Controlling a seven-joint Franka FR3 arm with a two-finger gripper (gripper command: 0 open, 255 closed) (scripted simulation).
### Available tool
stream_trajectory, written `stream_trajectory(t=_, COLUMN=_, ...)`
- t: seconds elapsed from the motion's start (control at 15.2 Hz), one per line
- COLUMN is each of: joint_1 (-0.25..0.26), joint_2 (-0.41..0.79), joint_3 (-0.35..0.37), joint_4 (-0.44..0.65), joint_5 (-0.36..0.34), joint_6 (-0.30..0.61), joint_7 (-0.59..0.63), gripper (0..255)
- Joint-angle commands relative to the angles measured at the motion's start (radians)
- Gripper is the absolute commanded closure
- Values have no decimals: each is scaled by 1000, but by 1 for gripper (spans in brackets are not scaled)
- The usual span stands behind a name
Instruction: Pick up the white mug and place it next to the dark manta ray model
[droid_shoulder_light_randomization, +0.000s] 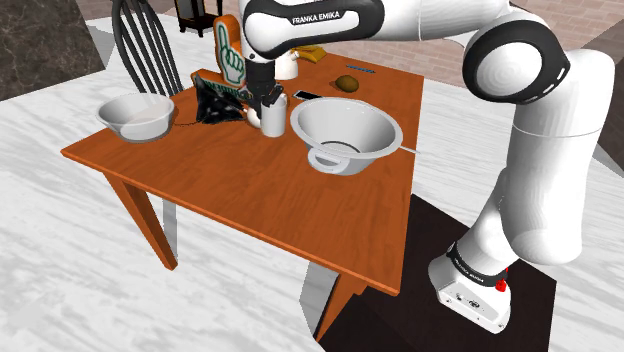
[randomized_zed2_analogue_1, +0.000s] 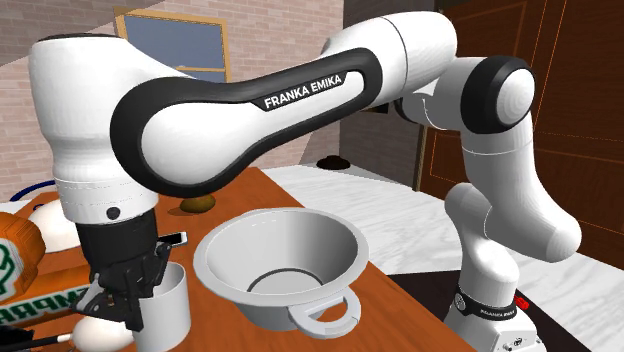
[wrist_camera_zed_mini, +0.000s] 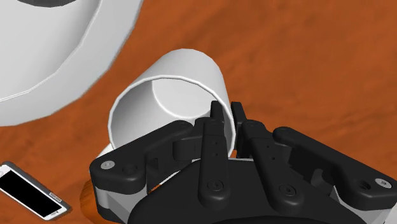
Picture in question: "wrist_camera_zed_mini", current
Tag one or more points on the white smartphone black screen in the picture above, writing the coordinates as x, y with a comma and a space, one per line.
28, 190

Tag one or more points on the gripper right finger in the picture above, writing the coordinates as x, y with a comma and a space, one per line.
279, 155

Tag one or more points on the large white bowl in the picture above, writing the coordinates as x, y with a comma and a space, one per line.
46, 56

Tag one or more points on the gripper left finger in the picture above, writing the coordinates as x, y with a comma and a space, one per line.
214, 145

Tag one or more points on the white mug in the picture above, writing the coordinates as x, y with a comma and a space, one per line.
173, 102

